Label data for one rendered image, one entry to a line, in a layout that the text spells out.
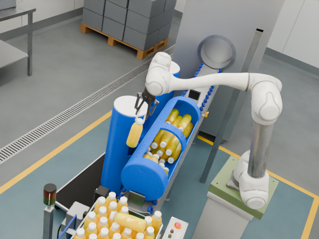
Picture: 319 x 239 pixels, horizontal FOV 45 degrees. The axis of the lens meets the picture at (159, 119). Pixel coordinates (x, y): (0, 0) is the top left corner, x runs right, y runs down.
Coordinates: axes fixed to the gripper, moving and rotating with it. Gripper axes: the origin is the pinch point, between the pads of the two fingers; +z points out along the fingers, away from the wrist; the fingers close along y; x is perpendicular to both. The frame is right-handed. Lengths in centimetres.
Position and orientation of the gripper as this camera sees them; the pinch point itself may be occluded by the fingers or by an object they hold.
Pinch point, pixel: (141, 116)
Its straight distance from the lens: 224.4
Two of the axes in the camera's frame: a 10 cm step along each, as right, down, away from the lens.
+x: -2.8, 4.4, -8.5
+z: -3.2, 7.9, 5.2
